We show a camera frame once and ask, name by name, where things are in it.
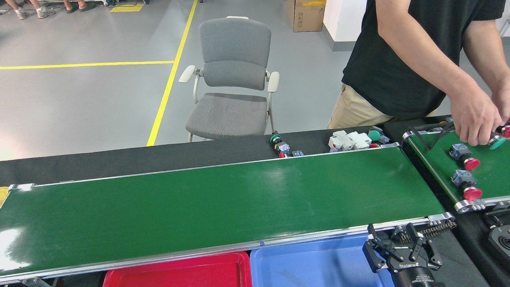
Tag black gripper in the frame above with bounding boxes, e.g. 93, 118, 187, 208
363, 223, 443, 287

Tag blue plastic tray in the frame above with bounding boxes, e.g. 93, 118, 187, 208
250, 233, 395, 287

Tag short green conveyor belt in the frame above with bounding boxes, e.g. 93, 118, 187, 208
402, 124, 510, 214

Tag long green conveyor belt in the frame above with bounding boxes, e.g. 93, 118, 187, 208
0, 142, 457, 285

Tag red plastic tray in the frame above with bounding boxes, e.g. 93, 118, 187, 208
103, 251, 253, 287

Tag person's right hand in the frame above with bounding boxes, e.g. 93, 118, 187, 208
450, 86, 503, 146

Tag person's left hand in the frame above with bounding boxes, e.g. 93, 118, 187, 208
494, 82, 510, 125

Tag black round motor housing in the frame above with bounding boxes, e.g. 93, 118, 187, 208
484, 203, 510, 265

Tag grey office chair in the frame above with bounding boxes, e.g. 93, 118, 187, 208
178, 16, 280, 143

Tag brown cardboard box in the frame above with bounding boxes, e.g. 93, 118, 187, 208
287, 0, 327, 32

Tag bystander person with dark shoes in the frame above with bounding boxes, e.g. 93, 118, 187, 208
63, 0, 97, 13

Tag bystander person with white sneakers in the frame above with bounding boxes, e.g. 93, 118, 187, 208
4, 0, 56, 20

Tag conveyor drive chain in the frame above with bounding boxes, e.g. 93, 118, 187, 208
398, 221, 457, 243

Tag black angled guide bracket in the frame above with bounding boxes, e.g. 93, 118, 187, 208
410, 122, 455, 150

